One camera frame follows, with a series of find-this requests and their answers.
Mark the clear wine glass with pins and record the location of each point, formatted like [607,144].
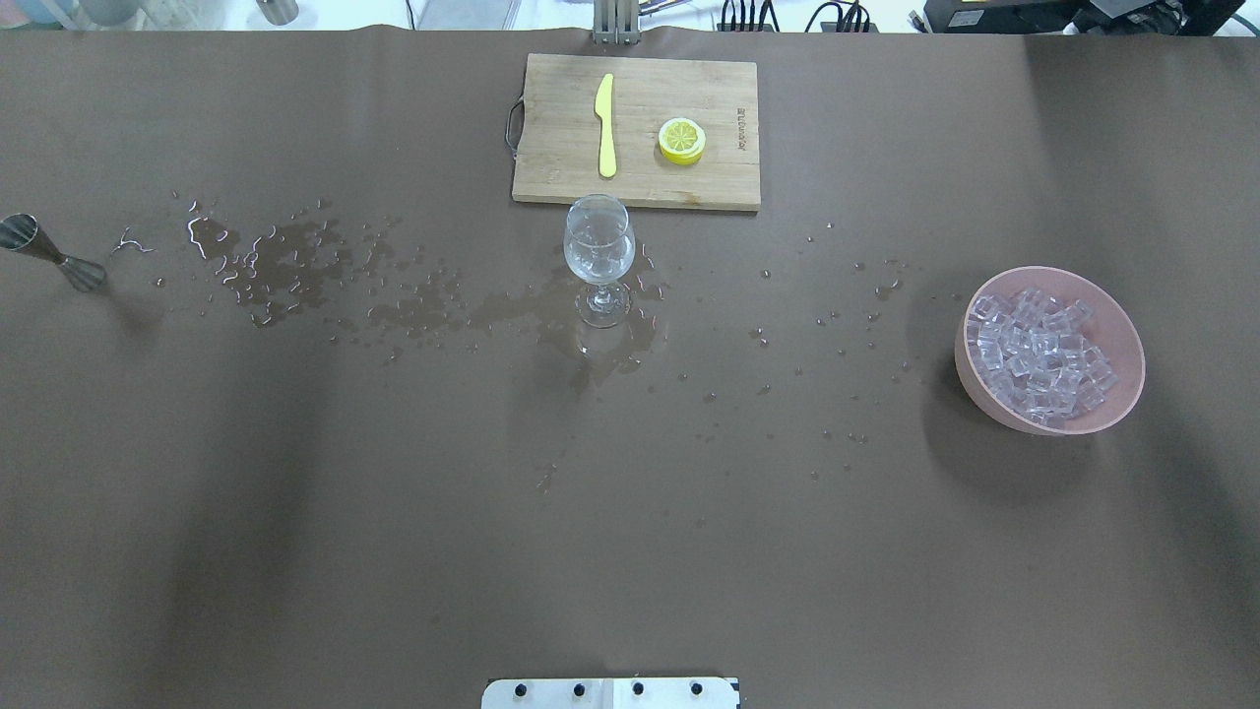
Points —
[599,248]

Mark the pink bowl of ice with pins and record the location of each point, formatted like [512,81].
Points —
[1045,351]

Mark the yellow plastic knife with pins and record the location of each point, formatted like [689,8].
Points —
[603,109]

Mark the yellow lemon slice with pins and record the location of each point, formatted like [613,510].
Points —
[681,141]

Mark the bamboo cutting board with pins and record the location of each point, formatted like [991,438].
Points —
[557,154]

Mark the small steel cup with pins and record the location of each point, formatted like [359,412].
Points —
[278,13]

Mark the aluminium frame post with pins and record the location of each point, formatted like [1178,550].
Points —
[616,22]

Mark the white pedestal column base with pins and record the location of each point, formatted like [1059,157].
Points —
[613,692]

